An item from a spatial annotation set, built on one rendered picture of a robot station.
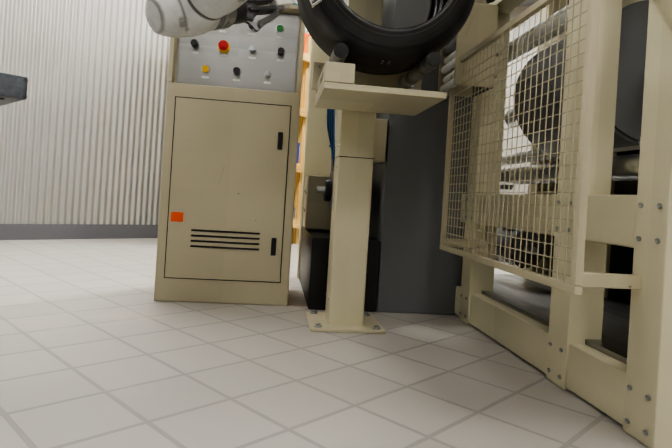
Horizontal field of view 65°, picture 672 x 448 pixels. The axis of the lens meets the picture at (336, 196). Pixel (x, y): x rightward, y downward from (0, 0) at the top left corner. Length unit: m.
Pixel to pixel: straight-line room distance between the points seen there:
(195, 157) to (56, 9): 2.81
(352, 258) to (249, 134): 0.70
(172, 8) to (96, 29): 3.74
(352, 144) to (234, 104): 0.59
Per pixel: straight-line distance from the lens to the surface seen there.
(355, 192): 1.92
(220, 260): 2.26
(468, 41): 2.03
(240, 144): 2.24
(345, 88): 1.57
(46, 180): 4.68
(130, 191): 4.93
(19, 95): 1.10
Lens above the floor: 0.47
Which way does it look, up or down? level
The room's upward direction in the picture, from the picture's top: 4 degrees clockwise
